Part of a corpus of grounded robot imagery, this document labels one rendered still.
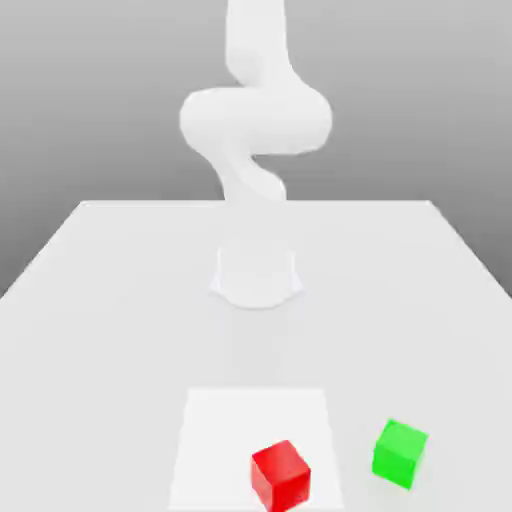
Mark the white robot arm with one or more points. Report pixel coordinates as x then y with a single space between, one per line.
256 120

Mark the small red cube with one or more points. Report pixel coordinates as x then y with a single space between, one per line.
280 476

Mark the small green cube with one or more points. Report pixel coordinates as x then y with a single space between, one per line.
398 454

